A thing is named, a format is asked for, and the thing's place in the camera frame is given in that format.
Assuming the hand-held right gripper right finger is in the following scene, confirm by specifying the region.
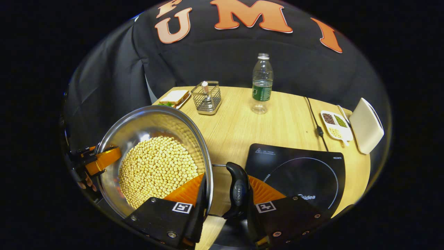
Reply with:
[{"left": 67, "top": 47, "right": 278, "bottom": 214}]
[{"left": 247, "top": 175, "right": 330, "bottom": 249}]

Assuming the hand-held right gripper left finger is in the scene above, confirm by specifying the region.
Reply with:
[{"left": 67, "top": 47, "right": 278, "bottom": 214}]
[{"left": 122, "top": 173, "right": 208, "bottom": 249}]

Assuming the black induction cooktop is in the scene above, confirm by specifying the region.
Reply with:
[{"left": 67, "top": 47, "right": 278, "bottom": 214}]
[{"left": 245, "top": 143, "right": 346, "bottom": 218}]

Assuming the steel pot with soybeans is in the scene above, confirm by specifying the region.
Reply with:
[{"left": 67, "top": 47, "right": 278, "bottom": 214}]
[{"left": 95, "top": 105, "right": 251, "bottom": 220}]

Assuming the sandwich on white plate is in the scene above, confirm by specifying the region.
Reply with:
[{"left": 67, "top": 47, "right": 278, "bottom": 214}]
[{"left": 158, "top": 90, "right": 191, "bottom": 110}]

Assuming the white divided bean dish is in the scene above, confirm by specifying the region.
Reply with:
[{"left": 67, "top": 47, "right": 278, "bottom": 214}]
[{"left": 321, "top": 110, "right": 354, "bottom": 146}]

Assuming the white rectangular box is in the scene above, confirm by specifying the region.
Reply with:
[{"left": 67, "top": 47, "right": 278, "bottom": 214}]
[{"left": 349, "top": 98, "right": 385, "bottom": 155}]

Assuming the clear plastic water bottle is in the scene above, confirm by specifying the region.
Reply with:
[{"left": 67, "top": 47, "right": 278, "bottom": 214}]
[{"left": 251, "top": 53, "right": 274, "bottom": 115}]

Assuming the black backdrop cloth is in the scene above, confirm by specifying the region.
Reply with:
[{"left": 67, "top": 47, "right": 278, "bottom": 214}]
[{"left": 62, "top": 0, "right": 392, "bottom": 150}]

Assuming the black power cable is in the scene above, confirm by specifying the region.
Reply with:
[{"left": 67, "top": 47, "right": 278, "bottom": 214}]
[{"left": 305, "top": 97, "right": 329, "bottom": 152}]

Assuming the metal wire basket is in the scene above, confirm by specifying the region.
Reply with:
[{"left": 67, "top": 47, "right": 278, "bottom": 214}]
[{"left": 191, "top": 81, "right": 222, "bottom": 115}]

